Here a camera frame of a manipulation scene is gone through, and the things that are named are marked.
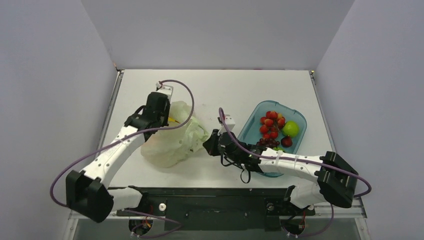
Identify teal plastic tray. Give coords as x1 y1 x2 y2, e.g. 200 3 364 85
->
233 100 308 178

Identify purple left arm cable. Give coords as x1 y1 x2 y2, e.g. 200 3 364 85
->
49 79 195 209

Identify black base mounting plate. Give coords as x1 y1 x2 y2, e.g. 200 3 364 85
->
116 187 316 232

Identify dark red fake fruit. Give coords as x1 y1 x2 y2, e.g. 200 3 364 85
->
280 136 293 148

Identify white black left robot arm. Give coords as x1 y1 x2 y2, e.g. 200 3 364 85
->
65 90 172 223

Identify aluminium frame rail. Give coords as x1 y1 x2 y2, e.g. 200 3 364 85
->
66 198 369 221

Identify dark purple fake grapes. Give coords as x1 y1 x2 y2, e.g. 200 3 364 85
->
256 138 281 148

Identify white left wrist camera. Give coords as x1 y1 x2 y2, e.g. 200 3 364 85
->
156 82 174 102

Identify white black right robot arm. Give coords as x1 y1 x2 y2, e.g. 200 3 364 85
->
203 129 358 214

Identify green fake apple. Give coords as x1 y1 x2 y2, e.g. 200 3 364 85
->
281 121 300 138

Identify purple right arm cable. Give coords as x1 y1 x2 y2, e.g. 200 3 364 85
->
218 107 373 199

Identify red fake strawberry bunch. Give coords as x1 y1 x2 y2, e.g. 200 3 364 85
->
259 110 286 139

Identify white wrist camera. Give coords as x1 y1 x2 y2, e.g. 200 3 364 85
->
156 82 174 102
217 114 236 136

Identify light green plastic bag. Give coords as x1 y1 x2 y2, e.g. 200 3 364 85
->
140 114 210 168

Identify yellow fake banana bunch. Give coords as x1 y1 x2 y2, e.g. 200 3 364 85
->
168 117 180 125

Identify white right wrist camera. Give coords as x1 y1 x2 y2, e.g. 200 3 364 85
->
217 114 236 136

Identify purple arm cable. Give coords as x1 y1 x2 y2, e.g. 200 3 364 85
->
49 79 195 209
218 107 373 199

